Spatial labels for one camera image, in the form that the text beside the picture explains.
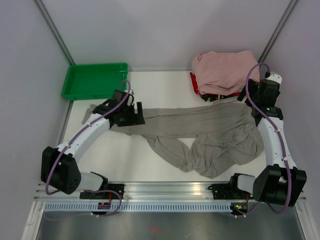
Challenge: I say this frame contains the slotted grey cable duct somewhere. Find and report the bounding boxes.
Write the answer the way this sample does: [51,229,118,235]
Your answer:
[44,201,246,213]

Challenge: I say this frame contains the aluminium frame post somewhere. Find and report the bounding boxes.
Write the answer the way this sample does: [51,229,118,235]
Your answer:
[33,0,75,66]
[258,0,300,63]

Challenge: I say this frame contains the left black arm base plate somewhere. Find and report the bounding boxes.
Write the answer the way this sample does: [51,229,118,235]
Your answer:
[79,183,125,200]

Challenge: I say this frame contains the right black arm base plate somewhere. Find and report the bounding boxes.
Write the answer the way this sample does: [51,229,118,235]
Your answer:
[207,183,254,200]

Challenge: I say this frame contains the grey trousers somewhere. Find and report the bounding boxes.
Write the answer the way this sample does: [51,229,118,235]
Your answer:
[81,102,266,180]

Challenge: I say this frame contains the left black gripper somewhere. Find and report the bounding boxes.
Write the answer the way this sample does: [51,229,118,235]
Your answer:
[116,101,144,127]

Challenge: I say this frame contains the purple cable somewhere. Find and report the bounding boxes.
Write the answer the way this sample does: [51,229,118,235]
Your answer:
[44,79,132,221]
[234,62,293,220]

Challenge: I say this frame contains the aluminium mounting rail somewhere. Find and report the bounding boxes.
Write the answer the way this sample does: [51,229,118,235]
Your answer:
[33,182,216,202]

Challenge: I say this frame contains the left aluminium frame post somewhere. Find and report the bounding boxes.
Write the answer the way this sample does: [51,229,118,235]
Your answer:
[33,0,75,66]

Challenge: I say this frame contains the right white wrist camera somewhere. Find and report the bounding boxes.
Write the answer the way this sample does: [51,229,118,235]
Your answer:
[264,71,283,85]

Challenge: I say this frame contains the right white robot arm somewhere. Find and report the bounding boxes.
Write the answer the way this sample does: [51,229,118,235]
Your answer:
[227,79,307,207]

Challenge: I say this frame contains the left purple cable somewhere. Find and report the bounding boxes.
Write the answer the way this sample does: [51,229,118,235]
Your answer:
[44,79,132,221]

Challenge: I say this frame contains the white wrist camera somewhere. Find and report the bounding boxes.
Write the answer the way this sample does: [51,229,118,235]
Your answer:
[126,94,135,106]
[264,71,283,85]

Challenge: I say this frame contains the pink folded trousers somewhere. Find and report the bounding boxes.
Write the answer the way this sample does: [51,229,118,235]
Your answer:
[191,50,258,96]

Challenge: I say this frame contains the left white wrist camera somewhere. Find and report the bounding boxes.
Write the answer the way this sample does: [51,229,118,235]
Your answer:
[126,94,135,106]

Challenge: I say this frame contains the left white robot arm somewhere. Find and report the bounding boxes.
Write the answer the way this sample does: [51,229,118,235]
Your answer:
[40,90,145,199]

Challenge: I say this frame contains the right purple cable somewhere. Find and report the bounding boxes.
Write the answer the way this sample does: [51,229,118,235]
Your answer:
[234,62,293,220]

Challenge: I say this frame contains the red folded garment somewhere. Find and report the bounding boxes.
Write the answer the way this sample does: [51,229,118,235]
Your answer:
[189,72,240,97]

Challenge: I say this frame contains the right aluminium frame post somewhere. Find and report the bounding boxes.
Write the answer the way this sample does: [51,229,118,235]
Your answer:
[258,0,300,63]

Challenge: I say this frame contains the dark patterned folded garment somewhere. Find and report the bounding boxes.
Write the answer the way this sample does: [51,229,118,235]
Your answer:
[200,92,240,103]

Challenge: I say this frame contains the green plastic tray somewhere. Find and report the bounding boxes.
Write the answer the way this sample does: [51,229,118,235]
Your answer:
[61,62,128,101]

